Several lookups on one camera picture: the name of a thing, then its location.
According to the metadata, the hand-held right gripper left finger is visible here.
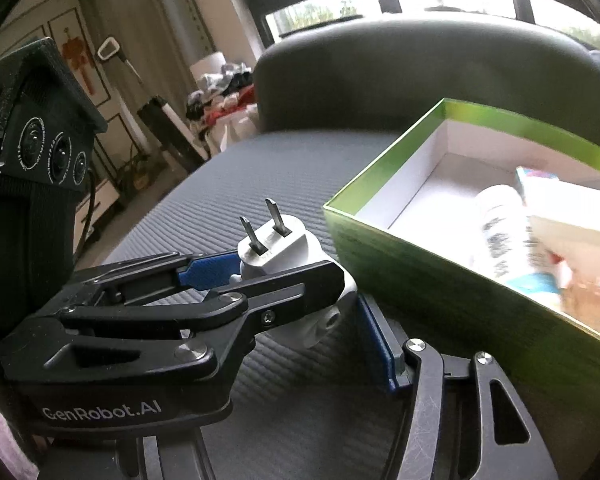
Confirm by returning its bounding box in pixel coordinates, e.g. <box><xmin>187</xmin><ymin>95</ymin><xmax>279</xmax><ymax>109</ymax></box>
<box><xmin>122</xmin><ymin>427</ymin><xmax>217</xmax><ymax>480</ymax></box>

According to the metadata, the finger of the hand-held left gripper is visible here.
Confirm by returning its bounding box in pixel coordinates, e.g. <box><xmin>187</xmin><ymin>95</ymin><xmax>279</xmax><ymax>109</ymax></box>
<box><xmin>0</xmin><ymin>260</ymin><xmax>346</xmax><ymax>386</ymax></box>
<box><xmin>75</xmin><ymin>251</ymin><xmax>243</xmax><ymax>306</ymax></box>

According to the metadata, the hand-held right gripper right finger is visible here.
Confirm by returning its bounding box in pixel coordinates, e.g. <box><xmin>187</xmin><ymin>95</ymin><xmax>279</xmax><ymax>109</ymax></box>
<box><xmin>357</xmin><ymin>292</ymin><xmax>561</xmax><ymax>480</ymax></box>

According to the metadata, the green cardboard box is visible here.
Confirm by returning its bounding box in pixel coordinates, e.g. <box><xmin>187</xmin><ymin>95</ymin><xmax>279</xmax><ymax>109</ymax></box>
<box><xmin>322</xmin><ymin>97</ymin><xmax>600</xmax><ymax>466</ymax></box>

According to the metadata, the white power plug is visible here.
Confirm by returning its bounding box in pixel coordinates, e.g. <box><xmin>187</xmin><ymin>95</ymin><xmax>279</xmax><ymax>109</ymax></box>
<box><xmin>228</xmin><ymin>199</ymin><xmax>358</xmax><ymax>350</ymax></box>

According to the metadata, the red and blue tube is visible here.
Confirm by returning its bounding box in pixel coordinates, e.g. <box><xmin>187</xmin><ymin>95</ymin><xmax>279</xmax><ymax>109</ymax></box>
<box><xmin>514</xmin><ymin>165</ymin><xmax>600</xmax><ymax>286</ymax></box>

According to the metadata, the grey sofa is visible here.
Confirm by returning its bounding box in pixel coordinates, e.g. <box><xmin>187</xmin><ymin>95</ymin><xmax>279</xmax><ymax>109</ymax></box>
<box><xmin>75</xmin><ymin>12</ymin><xmax>600</xmax><ymax>480</ymax></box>

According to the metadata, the small metal plant stand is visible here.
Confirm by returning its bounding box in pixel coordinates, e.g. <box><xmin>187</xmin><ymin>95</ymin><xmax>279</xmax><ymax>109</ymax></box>
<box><xmin>115</xmin><ymin>140</ymin><xmax>154</xmax><ymax>192</ymax></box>

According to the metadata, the black upright vacuum cleaner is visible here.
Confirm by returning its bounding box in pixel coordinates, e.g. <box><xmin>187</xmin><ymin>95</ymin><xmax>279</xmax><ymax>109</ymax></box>
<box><xmin>102</xmin><ymin>36</ymin><xmax>206</xmax><ymax>176</ymax></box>

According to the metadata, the pile of clothes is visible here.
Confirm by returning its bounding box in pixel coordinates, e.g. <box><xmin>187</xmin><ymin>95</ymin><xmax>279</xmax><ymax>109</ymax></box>
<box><xmin>185</xmin><ymin>62</ymin><xmax>261</xmax><ymax>155</ymax></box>

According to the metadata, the white bottle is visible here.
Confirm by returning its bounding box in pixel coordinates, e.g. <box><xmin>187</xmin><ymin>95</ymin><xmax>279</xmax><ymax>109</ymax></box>
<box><xmin>472</xmin><ymin>184</ymin><xmax>532</xmax><ymax>283</ymax></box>

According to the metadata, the pink clothing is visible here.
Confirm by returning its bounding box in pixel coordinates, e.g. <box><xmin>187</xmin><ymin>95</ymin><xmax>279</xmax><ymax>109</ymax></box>
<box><xmin>0</xmin><ymin>400</ymin><xmax>42</xmax><ymax>480</ymax></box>

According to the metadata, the white cylindrical object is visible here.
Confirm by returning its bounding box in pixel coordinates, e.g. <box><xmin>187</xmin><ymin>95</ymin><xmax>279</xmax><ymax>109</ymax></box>
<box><xmin>190</xmin><ymin>51</ymin><xmax>227</xmax><ymax>82</ymax></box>

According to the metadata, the beige curtain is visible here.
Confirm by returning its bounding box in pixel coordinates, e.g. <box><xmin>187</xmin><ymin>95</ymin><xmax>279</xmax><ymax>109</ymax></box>
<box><xmin>80</xmin><ymin>0</ymin><xmax>266</xmax><ymax>161</ymax></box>

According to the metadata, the black cable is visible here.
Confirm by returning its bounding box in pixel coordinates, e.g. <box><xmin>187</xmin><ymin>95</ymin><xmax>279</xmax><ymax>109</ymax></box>
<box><xmin>77</xmin><ymin>169</ymin><xmax>99</xmax><ymax>257</ymax></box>

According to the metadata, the red wall decoration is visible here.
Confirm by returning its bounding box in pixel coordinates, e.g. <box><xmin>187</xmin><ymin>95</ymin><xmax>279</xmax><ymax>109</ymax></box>
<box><xmin>61</xmin><ymin>30</ymin><xmax>94</xmax><ymax>96</ymax></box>

